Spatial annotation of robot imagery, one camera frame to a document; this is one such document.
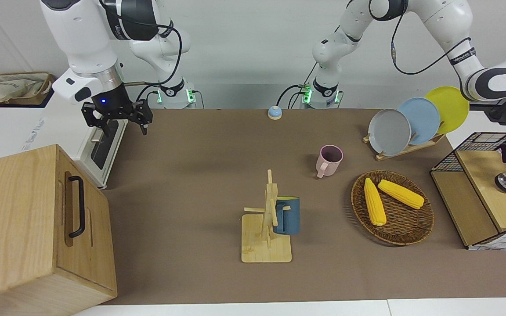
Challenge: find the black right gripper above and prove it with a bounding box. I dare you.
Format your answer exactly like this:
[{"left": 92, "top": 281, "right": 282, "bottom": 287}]
[{"left": 82, "top": 83, "right": 153, "bottom": 138}]

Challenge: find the pink mug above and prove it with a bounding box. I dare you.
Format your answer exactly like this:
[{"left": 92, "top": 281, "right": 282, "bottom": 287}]
[{"left": 316, "top": 144, "right": 344, "bottom": 179}]

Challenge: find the white box appliance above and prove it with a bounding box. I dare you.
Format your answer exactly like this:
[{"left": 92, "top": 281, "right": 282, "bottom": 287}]
[{"left": 18, "top": 90, "right": 129, "bottom": 190}]

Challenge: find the cardboard tray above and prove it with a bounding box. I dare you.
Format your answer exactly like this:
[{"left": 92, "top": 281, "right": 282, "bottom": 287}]
[{"left": 0, "top": 72, "right": 56, "bottom": 108}]

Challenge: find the yellow plate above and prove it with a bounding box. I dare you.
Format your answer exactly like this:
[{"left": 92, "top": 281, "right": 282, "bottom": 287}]
[{"left": 424, "top": 86, "right": 470, "bottom": 134}]

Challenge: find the light blue plate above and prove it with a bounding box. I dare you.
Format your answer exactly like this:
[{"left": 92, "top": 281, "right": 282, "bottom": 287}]
[{"left": 397, "top": 97, "right": 441, "bottom": 145}]

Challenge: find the wooden plate rack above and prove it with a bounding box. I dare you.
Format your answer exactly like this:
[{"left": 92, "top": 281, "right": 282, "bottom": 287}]
[{"left": 363, "top": 132, "right": 447, "bottom": 162}]

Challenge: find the beige paper bag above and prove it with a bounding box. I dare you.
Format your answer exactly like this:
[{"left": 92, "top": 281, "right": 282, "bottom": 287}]
[{"left": 0, "top": 75, "right": 49, "bottom": 104}]

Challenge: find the yellow corn cob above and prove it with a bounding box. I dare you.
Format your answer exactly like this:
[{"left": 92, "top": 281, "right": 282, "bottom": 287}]
[
  {"left": 364, "top": 177, "right": 387, "bottom": 226},
  {"left": 377, "top": 179, "right": 425, "bottom": 210}
]

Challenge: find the grey plate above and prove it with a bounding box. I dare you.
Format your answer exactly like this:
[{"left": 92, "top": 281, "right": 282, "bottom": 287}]
[{"left": 368, "top": 108, "right": 412, "bottom": 156}]

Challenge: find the brown wicker basket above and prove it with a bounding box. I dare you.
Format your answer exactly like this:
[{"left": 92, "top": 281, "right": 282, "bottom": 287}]
[{"left": 351, "top": 170, "right": 434, "bottom": 246}]

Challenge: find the wooden drawer cabinet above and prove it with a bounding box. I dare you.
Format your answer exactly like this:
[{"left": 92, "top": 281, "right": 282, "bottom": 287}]
[{"left": 0, "top": 144, "right": 118, "bottom": 316}]

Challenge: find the wooden mug stand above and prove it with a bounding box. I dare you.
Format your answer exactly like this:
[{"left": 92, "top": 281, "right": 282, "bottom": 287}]
[{"left": 241, "top": 169, "right": 293, "bottom": 264}]

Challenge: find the dark blue mug yellow inside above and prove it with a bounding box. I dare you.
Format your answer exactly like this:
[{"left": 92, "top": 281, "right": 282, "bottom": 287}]
[{"left": 273, "top": 196, "right": 301, "bottom": 235}]

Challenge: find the wire basket with wooden shelf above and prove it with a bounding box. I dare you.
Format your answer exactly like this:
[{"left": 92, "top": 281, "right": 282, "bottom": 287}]
[{"left": 430, "top": 132, "right": 506, "bottom": 251}]

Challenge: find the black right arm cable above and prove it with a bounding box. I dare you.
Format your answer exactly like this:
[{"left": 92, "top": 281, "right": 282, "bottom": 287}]
[{"left": 99, "top": 0, "right": 183, "bottom": 108}]

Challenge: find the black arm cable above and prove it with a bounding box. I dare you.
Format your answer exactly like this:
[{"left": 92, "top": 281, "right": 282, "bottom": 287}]
[
  {"left": 99, "top": 0, "right": 183, "bottom": 108},
  {"left": 369, "top": 0, "right": 475, "bottom": 75}
]

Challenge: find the black cabinet handle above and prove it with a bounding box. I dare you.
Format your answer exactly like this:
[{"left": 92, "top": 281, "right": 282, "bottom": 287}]
[{"left": 68, "top": 176, "right": 86, "bottom": 238}]

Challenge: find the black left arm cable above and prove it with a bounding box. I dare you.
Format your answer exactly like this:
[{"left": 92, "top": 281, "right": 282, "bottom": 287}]
[{"left": 369, "top": 0, "right": 475, "bottom": 75}]

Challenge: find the black left base cable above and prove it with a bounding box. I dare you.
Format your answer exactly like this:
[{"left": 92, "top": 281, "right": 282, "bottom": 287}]
[{"left": 276, "top": 66, "right": 319, "bottom": 109}]

